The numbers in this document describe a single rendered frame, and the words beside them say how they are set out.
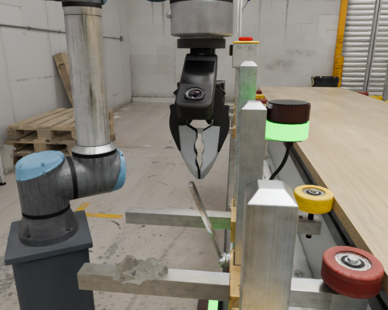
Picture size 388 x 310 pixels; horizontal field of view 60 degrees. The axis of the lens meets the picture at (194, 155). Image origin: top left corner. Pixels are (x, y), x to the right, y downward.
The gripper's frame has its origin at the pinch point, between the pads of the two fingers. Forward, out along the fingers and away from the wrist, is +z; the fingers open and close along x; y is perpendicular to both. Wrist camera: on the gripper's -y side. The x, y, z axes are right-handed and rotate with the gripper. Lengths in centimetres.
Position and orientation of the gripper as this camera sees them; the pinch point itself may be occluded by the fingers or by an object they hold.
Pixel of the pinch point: (199, 173)
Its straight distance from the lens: 52.9
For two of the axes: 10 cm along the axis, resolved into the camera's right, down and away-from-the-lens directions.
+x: -9.9, -0.3, 1.1
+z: 0.0, 9.6, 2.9
